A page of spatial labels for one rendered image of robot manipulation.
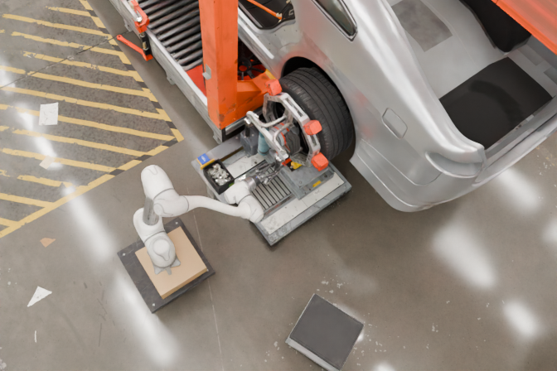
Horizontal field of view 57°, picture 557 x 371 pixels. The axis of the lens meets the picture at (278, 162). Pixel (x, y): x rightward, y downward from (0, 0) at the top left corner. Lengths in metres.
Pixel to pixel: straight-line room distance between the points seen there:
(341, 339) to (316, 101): 1.57
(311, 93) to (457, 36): 1.35
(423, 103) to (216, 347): 2.23
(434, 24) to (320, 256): 1.95
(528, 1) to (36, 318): 3.65
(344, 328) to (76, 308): 1.91
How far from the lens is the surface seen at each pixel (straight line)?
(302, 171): 4.07
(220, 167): 3.67
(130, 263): 3.76
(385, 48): 2.84
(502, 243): 4.59
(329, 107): 3.29
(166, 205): 2.84
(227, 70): 3.34
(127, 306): 4.00
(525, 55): 4.42
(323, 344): 3.58
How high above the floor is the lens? 3.84
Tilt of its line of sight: 62 degrees down
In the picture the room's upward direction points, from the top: 9 degrees clockwise
